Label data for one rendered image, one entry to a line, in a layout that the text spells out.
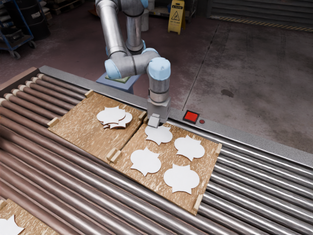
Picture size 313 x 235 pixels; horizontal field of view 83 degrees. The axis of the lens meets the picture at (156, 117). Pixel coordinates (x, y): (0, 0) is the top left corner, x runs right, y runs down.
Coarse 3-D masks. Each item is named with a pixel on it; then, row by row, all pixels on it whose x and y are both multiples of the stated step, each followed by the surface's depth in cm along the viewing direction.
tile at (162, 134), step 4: (148, 128) 91; (152, 128) 91; (160, 128) 91; (164, 128) 91; (168, 128) 91; (148, 132) 89; (152, 132) 89; (156, 132) 89; (160, 132) 89; (164, 132) 89; (168, 132) 89; (148, 136) 88; (152, 136) 88; (156, 136) 88; (160, 136) 88; (164, 136) 88; (168, 136) 88; (148, 140) 87; (152, 140) 86; (156, 140) 86; (160, 140) 86; (164, 140) 86; (168, 140) 86; (160, 144) 86
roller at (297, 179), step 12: (48, 84) 121; (72, 96) 114; (84, 96) 113; (228, 156) 85; (240, 156) 83; (264, 168) 80; (276, 168) 79; (288, 180) 78; (300, 180) 76; (312, 180) 76
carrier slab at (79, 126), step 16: (96, 96) 110; (80, 112) 100; (96, 112) 100; (128, 112) 100; (48, 128) 93; (64, 128) 93; (80, 128) 93; (96, 128) 93; (128, 128) 93; (80, 144) 86; (96, 144) 86; (112, 144) 86
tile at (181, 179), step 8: (176, 168) 76; (184, 168) 76; (168, 176) 74; (176, 176) 74; (184, 176) 74; (192, 176) 74; (168, 184) 72; (176, 184) 72; (184, 184) 72; (192, 184) 72
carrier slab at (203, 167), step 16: (144, 128) 93; (176, 128) 93; (128, 144) 86; (144, 144) 86; (208, 144) 86; (128, 160) 80; (160, 160) 80; (176, 160) 80; (192, 160) 80; (208, 160) 80; (128, 176) 76; (160, 176) 75; (208, 176) 75; (160, 192) 71; (176, 192) 71; (192, 192) 71; (192, 208) 67
